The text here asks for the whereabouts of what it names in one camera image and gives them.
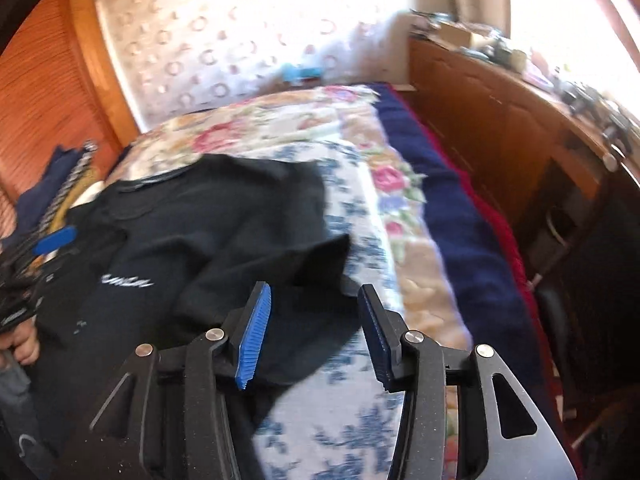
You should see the red blanket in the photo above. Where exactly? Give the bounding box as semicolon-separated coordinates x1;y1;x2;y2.
415;105;558;403

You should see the window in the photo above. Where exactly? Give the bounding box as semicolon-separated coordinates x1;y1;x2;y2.
507;0;640;86

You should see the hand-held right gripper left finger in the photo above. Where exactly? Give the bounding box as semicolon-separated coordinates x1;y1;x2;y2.
52;281;273;480

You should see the sheer curtain with circles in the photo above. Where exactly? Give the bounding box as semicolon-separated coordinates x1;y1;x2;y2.
95;0;416;131

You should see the wooden cabinet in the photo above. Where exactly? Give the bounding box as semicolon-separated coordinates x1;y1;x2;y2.
407;37;633;271

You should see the navy blanket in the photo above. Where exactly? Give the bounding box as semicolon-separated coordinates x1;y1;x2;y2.
372;82;553;411

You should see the blue tissue box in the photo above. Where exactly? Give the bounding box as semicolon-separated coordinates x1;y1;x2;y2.
281;62;324;84

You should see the dark chair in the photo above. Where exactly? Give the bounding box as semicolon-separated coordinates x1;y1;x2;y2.
530;195;640;461

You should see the pink floral quilt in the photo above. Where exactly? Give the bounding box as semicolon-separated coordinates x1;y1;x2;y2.
105;85;476;480

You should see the black garment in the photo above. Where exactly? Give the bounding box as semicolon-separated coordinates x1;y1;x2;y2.
32;154;373;433

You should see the person's left hand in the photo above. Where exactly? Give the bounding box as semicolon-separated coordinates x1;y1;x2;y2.
0;325;42;367

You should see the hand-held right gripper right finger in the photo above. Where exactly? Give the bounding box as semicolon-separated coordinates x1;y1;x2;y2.
357;284;583;480

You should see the blue floral bedsheet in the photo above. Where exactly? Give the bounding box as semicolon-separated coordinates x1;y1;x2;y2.
250;142;416;480

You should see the cardboard box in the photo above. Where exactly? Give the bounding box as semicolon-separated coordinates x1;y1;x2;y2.
434;22;475;50

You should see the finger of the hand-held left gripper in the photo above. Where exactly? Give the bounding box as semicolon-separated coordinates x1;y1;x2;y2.
0;226;79;273

